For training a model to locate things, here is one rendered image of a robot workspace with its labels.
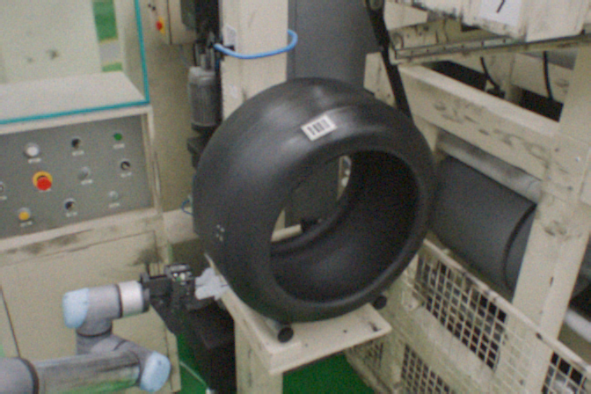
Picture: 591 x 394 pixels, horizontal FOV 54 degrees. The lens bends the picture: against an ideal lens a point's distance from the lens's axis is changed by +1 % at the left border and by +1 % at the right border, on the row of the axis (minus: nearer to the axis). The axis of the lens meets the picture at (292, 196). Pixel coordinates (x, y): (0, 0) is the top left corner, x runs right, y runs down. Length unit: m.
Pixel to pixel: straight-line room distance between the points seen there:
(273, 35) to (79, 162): 0.73
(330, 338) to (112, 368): 0.64
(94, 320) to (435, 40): 0.99
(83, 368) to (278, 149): 0.54
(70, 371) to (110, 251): 0.93
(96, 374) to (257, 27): 0.86
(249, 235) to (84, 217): 0.87
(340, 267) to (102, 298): 0.67
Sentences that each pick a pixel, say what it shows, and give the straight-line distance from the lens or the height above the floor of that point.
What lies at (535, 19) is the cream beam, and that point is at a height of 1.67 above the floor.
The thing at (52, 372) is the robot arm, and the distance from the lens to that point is 1.07.
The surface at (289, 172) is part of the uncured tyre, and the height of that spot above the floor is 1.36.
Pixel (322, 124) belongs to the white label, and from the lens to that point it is 1.18.
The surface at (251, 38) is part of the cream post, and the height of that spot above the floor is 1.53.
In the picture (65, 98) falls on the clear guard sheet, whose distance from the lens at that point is 1.77.
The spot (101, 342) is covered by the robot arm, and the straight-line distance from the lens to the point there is 1.32.
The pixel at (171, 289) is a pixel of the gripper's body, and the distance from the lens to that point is 1.31.
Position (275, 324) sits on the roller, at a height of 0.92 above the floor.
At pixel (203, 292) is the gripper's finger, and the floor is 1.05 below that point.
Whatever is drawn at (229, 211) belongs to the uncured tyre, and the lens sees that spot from 1.20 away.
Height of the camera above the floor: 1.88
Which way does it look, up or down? 29 degrees down
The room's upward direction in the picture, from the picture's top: 1 degrees clockwise
